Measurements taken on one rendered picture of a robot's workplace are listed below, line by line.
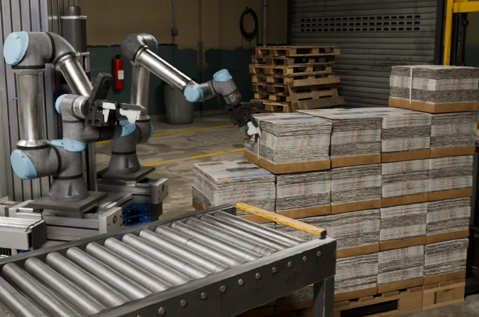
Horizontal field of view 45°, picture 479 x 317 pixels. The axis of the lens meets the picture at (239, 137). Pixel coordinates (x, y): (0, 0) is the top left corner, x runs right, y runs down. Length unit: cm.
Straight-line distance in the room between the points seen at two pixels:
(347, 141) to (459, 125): 67
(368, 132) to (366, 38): 786
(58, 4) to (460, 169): 215
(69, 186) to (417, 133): 170
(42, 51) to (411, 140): 180
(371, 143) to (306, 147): 36
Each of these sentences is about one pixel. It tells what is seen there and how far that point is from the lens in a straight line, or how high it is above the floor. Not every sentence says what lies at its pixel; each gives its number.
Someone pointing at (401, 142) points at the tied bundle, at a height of 93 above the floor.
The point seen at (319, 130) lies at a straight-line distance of 268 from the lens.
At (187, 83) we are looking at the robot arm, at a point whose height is 124.
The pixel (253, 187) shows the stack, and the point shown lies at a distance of 261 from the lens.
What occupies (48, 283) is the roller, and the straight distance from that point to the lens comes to 170.
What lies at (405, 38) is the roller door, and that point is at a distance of 1022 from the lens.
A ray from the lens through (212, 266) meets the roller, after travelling 171.
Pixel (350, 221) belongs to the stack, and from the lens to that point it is 291.
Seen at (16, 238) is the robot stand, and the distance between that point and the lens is 235.
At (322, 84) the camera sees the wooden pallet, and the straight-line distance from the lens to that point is 958.
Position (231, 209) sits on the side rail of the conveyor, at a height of 79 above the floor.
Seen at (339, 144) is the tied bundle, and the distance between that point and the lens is 278.
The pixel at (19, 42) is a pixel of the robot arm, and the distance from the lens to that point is 218.
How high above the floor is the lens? 144
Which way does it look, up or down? 10 degrees down
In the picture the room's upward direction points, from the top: straight up
